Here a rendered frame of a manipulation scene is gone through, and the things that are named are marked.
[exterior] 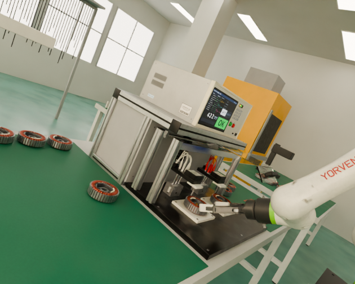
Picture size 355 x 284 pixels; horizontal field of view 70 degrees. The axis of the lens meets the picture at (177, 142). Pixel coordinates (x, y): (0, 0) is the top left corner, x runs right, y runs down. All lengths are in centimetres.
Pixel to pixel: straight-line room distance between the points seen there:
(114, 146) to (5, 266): 71
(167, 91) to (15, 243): 84
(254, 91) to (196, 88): 387
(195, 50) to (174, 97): 410
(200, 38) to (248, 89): 134
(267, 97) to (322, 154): 213
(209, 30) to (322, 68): 285
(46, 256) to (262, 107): 445
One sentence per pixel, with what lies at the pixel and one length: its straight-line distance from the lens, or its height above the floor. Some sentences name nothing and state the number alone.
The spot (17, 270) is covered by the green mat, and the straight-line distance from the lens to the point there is 67.
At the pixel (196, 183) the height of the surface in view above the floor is 88.
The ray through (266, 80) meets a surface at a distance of 523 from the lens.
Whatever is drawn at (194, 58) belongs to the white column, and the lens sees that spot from 521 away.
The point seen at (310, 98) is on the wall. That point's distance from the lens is 662.
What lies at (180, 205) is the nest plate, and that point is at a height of 78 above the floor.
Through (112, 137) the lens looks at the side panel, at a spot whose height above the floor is 90.
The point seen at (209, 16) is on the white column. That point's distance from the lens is 545.
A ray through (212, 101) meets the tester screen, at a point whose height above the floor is 124.
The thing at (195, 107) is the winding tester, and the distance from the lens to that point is 111.
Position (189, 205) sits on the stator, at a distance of 112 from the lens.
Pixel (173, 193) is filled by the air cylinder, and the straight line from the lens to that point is 121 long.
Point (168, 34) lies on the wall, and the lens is 939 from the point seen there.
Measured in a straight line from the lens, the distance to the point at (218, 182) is 135.
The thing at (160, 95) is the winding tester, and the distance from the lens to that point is 125.
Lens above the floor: 120
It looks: 9 degrees down
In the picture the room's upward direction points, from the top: 25 degrees clockwise
